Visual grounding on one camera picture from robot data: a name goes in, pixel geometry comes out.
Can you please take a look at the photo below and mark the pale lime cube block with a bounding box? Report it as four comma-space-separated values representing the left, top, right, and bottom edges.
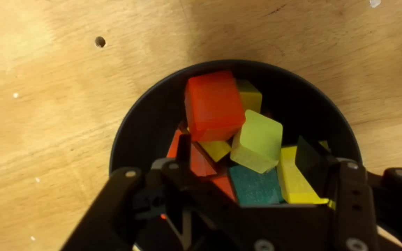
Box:
229, 109, 284, 174

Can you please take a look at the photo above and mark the teal flat block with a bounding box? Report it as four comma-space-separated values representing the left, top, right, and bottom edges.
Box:
227, 164, 284, 208

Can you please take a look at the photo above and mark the large yellow block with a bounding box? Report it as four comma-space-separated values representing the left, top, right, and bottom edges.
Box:
276, 138, 337, 209

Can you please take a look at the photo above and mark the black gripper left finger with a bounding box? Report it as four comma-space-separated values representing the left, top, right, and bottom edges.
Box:
60, 134, 248, 251

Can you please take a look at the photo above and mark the small yellow block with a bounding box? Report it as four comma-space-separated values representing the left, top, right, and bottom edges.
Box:
198, 138, 233, 163

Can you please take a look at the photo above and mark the small red cube block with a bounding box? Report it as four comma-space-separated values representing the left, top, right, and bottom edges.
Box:
188, 141, 237, 202

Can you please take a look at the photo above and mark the black round bowl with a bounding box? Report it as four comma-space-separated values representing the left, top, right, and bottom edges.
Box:
109, 58, 364, 220

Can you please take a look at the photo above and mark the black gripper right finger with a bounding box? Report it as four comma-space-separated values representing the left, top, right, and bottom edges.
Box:
297, 138, 402, 251

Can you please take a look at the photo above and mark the large red rectangular block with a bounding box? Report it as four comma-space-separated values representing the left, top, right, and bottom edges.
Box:
184, 69, 247, 143

